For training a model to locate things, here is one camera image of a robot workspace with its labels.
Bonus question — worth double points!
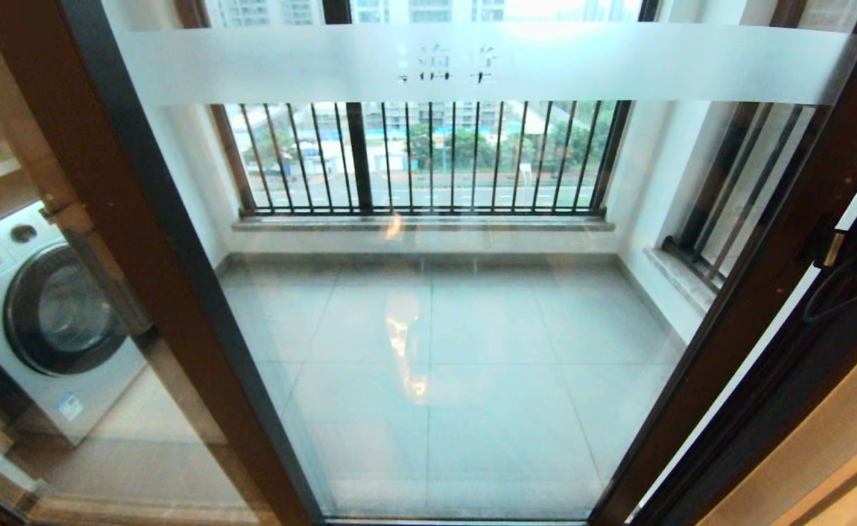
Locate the sliding glass door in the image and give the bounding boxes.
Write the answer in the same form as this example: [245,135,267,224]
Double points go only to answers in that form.
[4,0,857,526]

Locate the narrow black window railing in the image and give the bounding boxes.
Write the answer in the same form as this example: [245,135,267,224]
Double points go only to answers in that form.
[666,102,823,282]

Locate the short grey stone window sill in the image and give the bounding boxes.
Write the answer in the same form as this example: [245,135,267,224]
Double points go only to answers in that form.
[644,247,717,315]

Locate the long grey stone window sill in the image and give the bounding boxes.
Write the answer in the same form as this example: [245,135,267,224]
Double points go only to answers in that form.
[232,216,617,233]

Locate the wide black window railing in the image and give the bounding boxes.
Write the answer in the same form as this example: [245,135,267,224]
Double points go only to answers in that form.
[211,101,633,218]

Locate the brown framed fixed glass door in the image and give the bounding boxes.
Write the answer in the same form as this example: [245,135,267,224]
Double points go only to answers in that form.
[0,0,327,526]

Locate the grey front-load washing machine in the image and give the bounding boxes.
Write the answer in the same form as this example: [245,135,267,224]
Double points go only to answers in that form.
[0,201,148,446]

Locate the black looped cable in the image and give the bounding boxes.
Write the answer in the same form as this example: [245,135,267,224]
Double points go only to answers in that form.
[803,234,857,324]

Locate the dark door frame with track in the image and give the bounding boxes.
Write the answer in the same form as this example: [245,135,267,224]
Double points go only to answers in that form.
[636,168,857,526]

